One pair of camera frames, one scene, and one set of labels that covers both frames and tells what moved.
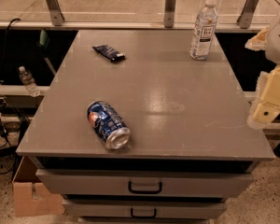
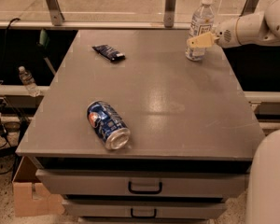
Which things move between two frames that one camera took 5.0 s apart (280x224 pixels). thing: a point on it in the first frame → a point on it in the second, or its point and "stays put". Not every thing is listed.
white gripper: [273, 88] → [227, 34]
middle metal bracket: [170, 4] stays put
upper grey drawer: [69, 182] stays put
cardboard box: [31, 198] stays put
